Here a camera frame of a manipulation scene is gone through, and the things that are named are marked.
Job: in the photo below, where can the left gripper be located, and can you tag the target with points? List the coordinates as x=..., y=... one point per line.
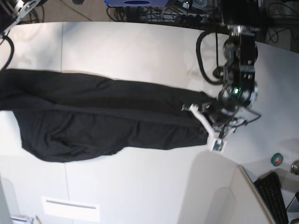
x=219, y=115

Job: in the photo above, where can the black t-shirt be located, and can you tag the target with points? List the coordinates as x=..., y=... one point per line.
x=65, y=117

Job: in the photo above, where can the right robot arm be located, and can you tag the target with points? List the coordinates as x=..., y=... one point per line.
x=11, y=13

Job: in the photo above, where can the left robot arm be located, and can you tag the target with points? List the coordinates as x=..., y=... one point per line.
x=243, y=19

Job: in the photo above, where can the green tape roll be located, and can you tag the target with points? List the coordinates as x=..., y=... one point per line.
x=277, y=159

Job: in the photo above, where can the white partition panel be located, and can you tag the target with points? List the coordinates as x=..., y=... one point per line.
x=219, y=191

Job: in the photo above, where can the black keyboard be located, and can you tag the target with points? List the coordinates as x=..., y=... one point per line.
x=269, y=189

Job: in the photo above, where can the metal knob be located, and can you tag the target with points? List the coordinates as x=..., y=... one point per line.
x=294, y=168

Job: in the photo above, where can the black power strip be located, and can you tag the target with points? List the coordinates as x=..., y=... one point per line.
x=190, y=20

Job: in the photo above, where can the pencil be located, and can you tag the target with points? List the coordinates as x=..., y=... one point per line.
x=38, y=220

